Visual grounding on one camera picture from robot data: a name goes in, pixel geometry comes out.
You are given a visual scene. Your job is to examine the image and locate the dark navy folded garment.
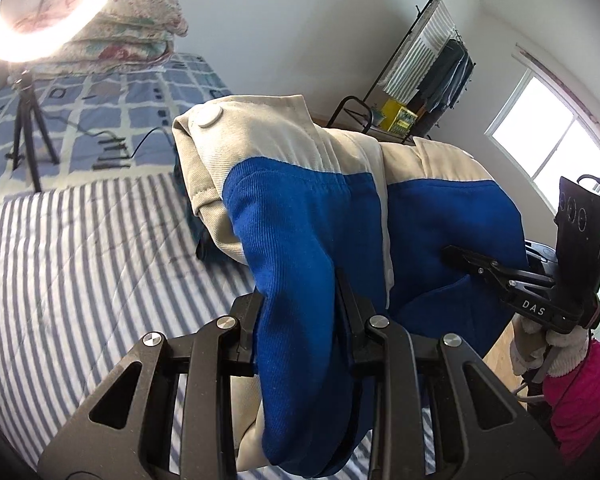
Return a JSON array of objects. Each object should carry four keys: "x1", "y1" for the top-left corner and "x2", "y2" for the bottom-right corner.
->
[{"x1": 173, "y1": 148, "x2": 230, "y2": 263}]

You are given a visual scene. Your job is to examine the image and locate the dark hanging clothes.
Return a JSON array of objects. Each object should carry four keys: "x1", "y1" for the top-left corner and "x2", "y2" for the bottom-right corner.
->
[{"x1": 418, "y1": 39, "x2": 475, "y2": 113}]

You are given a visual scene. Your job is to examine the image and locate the beige and blue jacket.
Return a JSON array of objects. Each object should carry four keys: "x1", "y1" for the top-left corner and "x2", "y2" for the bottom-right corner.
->
[{"x1": 172, "y1": 96, "x2": 527, "y2": 478}]

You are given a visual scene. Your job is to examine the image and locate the white framed window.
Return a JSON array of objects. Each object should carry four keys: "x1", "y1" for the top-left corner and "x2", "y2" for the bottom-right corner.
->
[{"x1": 486, "y1": 44, "x2": 600, "y2": 211}]

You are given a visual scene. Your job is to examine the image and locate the black tripod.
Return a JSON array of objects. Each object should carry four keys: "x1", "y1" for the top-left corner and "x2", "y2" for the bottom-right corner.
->
[{"x1": 5, "y1": 70, "x2": 59, "y2": 193}]

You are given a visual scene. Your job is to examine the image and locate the black clothes rack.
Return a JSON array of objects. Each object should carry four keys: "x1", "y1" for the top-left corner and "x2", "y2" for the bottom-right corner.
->
[{"x1": 326, "y1": 0, "x2": 477, "y2": 143}]

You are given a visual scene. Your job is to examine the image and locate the yellow box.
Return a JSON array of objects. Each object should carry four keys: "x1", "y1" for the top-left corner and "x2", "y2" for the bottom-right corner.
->
[{"x1": 379, "y1": 99, "x2": 417, "y2": 136}]

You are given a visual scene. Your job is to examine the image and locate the right hand white glove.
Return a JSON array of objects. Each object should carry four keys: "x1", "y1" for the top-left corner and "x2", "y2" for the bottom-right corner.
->
[{"x1": 509, "y1": 314, "x2": 588, "y2": 377}]

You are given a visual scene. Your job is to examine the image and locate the pink right sleeve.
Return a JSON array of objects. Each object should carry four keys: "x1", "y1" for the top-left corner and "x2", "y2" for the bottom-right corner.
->
[{"x1": 543, "y1": 337, "x2": 600, "y2": 464}]

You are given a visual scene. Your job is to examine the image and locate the black cable on bed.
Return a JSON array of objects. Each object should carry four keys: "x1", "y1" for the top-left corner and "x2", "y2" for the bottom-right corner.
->
[{"x1": 44, "y1": 114, "x2": 176, "y2": 172}]

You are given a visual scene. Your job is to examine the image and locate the striped hanging cloth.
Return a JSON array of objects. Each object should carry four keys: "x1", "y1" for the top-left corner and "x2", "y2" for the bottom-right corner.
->
[{"x1": 378, "y1": 0, "x2": 457, "y2": 103}]

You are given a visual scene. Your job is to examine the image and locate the striped blue bed sheet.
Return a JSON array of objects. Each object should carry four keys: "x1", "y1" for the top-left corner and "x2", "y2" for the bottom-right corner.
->
[{"x1": 0, "y1": 52, "x2": 437, "y2": 480}]

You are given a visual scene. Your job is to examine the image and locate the floral folded quilt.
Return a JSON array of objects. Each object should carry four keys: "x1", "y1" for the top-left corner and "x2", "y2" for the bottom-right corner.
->
[{"x1": 36, "y1": 0, "x2": 188, "y2": 73}]

